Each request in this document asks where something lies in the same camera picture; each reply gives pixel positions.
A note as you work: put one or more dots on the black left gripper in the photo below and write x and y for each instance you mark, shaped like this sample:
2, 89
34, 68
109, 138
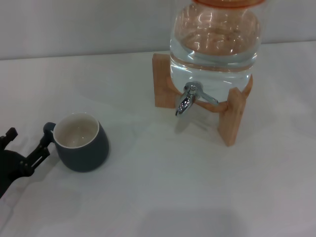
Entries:
10, 168

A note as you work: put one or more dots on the dark grey ceramic mug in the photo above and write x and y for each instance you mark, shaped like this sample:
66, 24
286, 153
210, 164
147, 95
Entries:
84, 155

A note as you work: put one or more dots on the chrome faucet tap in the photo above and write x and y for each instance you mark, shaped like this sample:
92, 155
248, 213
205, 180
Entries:
184, 102

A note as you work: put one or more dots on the wooden dispenser stand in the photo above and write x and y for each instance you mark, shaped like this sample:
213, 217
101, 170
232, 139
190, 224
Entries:
232, 118

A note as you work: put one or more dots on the glass water dispenser jar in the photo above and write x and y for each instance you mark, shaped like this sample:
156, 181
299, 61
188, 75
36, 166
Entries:
214, 49

